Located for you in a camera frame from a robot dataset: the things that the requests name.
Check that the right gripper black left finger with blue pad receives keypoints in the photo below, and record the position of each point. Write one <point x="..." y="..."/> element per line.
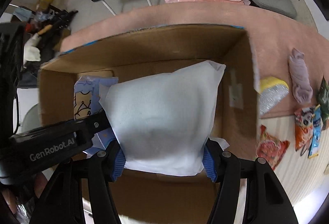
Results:
<point x="61" y="200"/>

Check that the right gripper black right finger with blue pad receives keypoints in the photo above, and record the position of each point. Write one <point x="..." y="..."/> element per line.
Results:
<point x="266" y="200"/>

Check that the red snack packet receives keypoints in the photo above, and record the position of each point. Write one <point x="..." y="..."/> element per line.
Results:
<point x="271" y="148"/>

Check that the light blue snack packet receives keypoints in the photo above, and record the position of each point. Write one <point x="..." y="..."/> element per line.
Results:
<point x="315" y="142"/>

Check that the orange cartoon snack packet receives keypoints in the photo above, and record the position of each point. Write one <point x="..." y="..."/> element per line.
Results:
<point x="303" y="119"/>

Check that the yellow silver scrub sponge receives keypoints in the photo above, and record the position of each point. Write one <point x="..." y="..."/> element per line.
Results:
<point x="272" y="91"/>

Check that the green snack packet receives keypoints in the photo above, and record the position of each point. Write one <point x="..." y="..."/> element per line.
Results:
<point x="322" y="99"/>

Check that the lilac cloth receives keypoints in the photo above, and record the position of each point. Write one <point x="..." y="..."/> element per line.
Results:
<point x="301" y="87"/>

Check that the white soft pillow pack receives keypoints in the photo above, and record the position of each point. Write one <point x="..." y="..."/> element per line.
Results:
<point x="162" y="122"/>

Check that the grey round stool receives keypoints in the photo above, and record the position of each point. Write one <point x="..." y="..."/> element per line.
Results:
<point x="31" y="120"/>

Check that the brown cardboard box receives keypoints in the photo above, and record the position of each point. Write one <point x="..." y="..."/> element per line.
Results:
<point x="149" y="197"/>

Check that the blue cartoon tissue pack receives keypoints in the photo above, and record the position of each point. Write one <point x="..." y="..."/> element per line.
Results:
<point x="86" y="102"/>

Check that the white goose plush toy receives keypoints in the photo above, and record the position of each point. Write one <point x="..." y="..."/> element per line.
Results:
<point x="30" y="52"/>

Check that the pink striped cat rug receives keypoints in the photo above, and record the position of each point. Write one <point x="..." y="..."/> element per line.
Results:
<point x="273" y="36"/>

